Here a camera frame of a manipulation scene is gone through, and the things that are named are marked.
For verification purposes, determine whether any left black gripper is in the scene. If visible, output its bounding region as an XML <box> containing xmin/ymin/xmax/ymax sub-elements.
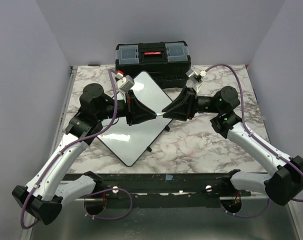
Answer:
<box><xmin>97</xmin><ymin>90</ymin><xmax>157</xmax><ymax>126</ymax></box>

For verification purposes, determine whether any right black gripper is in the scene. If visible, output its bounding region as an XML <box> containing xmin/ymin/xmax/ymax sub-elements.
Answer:
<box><xmin>161</xmin><ymin>86</ymin><xmax>222</xmax><ymax>122</ymax></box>

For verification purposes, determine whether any white whiteboard marker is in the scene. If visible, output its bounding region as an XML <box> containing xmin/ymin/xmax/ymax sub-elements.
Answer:
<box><xmin>155</xmin><ymin>112</ymin><xmax>165</xmax><ymax>117</ymax></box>

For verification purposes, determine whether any white whiteboard black frame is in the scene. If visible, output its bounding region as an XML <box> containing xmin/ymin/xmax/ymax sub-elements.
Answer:
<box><xmin>98</xmin><ymin>71</ymin><xmax>172</xmax><ymax>167</ymax></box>

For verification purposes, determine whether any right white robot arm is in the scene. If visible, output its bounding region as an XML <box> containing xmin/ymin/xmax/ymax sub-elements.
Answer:
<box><xmin>162</xmin><ymin>86</ymin><xmax>303</xmax><ymax>206</ymax></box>

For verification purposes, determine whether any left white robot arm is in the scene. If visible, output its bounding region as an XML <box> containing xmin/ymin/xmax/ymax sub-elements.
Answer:
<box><xmin>12</xmin><ymin>83</ymin><xmax>157</xmax><ymax>229</ymax></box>

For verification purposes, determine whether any black plastic toolbox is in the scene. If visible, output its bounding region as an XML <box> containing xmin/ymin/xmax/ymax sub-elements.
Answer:
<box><xmin>115</xmin><ymin>40</ymin><xmax>191</xmax><ymax>89</ymax></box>

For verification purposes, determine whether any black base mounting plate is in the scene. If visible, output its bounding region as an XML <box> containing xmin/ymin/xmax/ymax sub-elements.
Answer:
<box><xmin>84</xmin><ymin>173</ymin><xmax>250</xmax><ymax>209</ymax></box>

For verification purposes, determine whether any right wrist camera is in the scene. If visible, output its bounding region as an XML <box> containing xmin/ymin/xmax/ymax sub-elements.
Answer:
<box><xmin>186</xmin><ymin>69</ymin><xmax>207</xmax><ymax>93</ymax></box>

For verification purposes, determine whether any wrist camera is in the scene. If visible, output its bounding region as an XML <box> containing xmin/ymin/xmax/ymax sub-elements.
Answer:
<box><xmin>186</xmin><ymin>69</ymin><xmax>207</xmax><ymax>93</ymax></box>
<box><xmin>115</xmin><ymin>71</ymin><xmax>135</xmax><ymax>93</ymax></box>

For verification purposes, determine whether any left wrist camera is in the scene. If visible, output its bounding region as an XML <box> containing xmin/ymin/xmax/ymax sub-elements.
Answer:
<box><xmin>115</xmin><ymin>71</ymin><xmax>135</xmax><ymax>93</ymax></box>

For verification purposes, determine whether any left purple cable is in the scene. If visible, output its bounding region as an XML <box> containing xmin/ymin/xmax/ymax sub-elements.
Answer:
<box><xmin>20</xmin><ymin>69</ymin><xmax>134</xmax><ymax>230</ymax></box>

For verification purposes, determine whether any aluminium side rail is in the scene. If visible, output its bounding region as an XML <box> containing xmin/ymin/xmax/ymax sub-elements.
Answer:
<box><xmin>20</xmin><ymin>66</ymin><xmax>78</xmax><ymax>226</ymax></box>

